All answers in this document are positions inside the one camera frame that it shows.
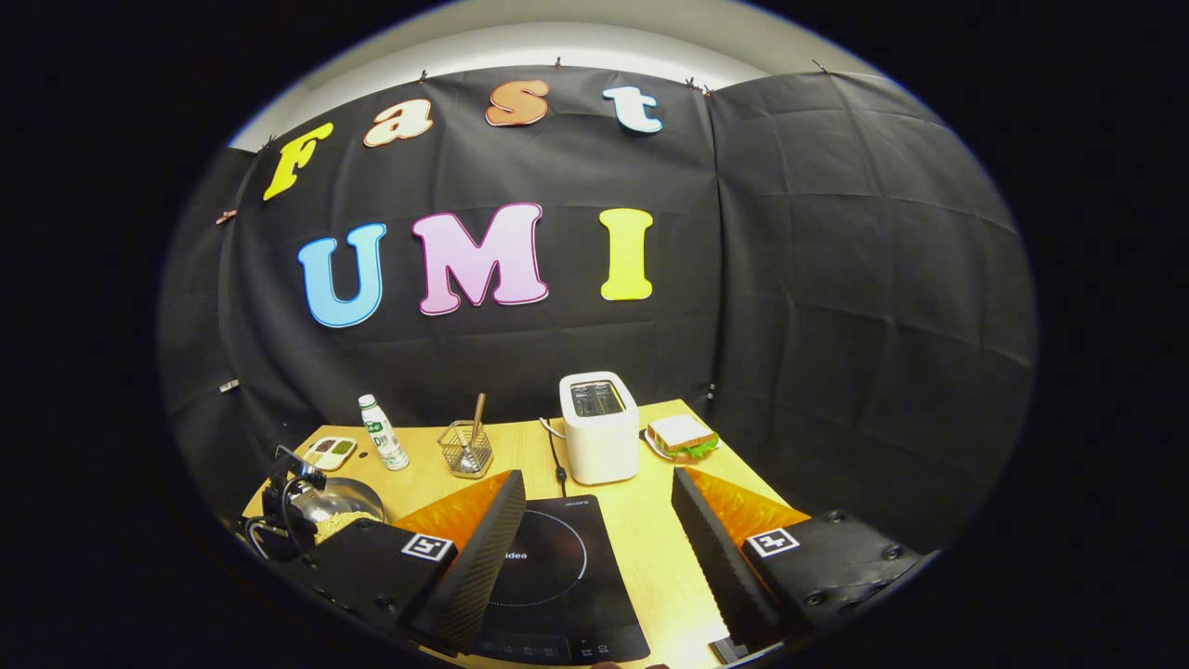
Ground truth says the white plate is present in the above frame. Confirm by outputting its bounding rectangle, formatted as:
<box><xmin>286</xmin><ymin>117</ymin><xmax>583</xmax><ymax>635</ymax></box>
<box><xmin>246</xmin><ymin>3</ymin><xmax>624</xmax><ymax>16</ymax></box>
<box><xmin>639</xmin><ymin>429</ymin><xmax>721</xmax><ymax>463</ymax></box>

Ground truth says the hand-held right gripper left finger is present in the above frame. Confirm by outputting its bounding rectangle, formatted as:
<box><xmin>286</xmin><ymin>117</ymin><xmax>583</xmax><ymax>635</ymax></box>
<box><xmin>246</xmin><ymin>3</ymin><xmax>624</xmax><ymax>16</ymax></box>
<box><xmin>302</xmin><ymin>469</ymin><xmax>528</xmax><ymax>656</ymax></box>

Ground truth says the black backdrop cloth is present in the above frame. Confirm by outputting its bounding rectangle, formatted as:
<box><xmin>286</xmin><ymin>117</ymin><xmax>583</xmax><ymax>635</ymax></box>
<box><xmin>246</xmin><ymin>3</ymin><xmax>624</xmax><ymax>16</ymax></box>
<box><xmin>158</xmin><ymin>65</ymin><xmax>1037</xmax><ymax>558</ymax></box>

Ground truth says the metal wire basket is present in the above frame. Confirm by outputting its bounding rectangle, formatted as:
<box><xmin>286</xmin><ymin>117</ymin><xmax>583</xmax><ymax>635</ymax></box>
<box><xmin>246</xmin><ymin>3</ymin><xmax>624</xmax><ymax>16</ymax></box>
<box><xmin>438</xmin><ymin>420</ymin><xmax>494</xmax><ymax>479</ymax></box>

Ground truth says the black toaster cable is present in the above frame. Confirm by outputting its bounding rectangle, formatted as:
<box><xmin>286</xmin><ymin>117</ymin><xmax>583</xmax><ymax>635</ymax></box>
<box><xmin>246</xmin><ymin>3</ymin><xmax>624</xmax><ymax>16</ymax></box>
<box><xmin>540</xmin><ymin>417</ymin><xmax>569</xmax><ymax>498</ymax></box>

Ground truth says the wooden handled spoon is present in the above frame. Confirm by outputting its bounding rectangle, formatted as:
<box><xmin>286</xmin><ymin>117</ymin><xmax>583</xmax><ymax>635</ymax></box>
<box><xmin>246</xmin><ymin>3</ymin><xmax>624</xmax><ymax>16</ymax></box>
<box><xmin>462</xmin><ymin>392</ymin><xmax>487</xmax><ymax>470</ymax></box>

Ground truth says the stainless steel pot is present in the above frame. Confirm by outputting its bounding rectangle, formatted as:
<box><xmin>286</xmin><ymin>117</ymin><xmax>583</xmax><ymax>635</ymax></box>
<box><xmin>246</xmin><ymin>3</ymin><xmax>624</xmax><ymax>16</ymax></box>
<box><xmin>243</xmin><ymin>446</ymin><xmax>386</xmax><ymax>563</ymax></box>

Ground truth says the pile of soybeans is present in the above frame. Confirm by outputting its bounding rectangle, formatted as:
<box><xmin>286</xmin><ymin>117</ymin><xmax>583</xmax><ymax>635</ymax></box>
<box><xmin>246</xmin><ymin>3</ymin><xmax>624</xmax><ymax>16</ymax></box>
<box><xmin>314</xmin><ymin>509</ymin><xmax>361</xmax><ymax>545</ymax></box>

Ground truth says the black induction cooktop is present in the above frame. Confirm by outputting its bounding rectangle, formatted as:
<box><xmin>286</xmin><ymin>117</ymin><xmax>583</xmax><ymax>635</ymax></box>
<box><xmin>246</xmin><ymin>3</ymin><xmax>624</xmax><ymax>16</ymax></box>
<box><xmin>469</xmin><ymin>494</ymin><xmax>651</xmax><ymax>666</ymax></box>

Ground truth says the white divided spice dish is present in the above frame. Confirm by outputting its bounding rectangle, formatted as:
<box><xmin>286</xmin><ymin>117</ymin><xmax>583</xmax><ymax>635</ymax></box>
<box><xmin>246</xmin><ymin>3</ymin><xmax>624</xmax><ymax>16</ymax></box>
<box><xmin>302</xmin><ymin>437</ymin><xmax>358</xmax><ymax>472</ymax></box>

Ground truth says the white toaster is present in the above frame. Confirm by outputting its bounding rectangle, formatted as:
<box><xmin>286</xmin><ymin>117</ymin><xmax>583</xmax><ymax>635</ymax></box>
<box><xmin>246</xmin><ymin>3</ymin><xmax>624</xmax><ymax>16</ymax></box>
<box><xmin>559</xmin><ymin>372</ymin><xmax>641</xmax><ymax>486</ymax></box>

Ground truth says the white plastic bottle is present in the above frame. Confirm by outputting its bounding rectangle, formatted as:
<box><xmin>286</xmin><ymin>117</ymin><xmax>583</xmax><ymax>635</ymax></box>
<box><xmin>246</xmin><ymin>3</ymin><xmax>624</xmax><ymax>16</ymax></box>
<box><xmin>358</xmin><ymin>394</ymin><xmax>411</xmax><ymax>472</ymax></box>

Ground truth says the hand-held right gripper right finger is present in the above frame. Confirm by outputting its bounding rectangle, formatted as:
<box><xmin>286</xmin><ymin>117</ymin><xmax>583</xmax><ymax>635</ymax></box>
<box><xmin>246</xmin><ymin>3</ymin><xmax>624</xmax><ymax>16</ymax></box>
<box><xmin>671</xmin><ymin>466</ymin><xmax>930</xmax><ymax>662</ymax></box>

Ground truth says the sandwich with lettuce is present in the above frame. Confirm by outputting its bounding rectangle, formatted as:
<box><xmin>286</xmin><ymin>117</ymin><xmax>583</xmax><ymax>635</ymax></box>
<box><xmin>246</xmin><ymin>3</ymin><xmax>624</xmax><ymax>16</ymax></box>
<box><xmin>647</xmin><ymin>414</ymin><xmax>721</xmax><ymax>459</ymax></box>

